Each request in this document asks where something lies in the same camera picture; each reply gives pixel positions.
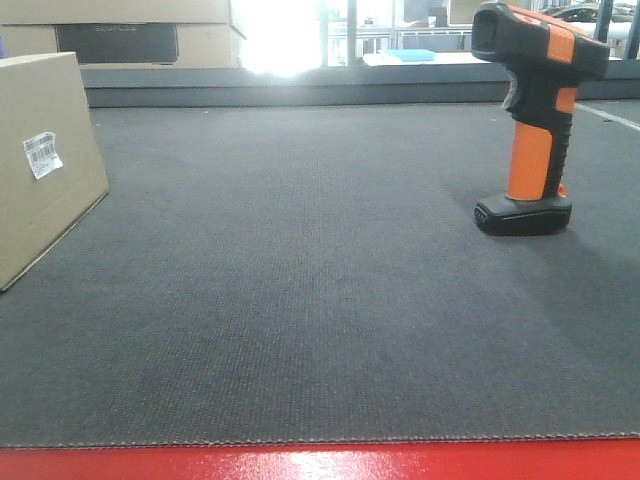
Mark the brown cardboard package box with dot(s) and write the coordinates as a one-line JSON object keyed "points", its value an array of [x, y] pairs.
{"points": [[44, 93]]}

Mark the dark grey fabric mat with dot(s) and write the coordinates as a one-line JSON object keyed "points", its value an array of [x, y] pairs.
{"points": [[314, 274]]}

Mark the orange black barcode scanner gun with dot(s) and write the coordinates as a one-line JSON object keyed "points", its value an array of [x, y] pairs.
{"points": [[547, 59]]}

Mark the blue flat tray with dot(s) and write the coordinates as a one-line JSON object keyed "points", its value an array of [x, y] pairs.
{"points": [[411, 55]]}

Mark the large cardboard box with print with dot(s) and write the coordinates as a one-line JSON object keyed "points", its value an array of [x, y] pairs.
{"points": [[124, 34]]}

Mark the white barcode label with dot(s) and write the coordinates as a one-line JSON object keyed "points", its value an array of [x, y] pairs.
{"points": [[40, 152]]}

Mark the red metal table frame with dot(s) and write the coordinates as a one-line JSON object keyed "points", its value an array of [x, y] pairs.
{"points": [[540, 459]]}

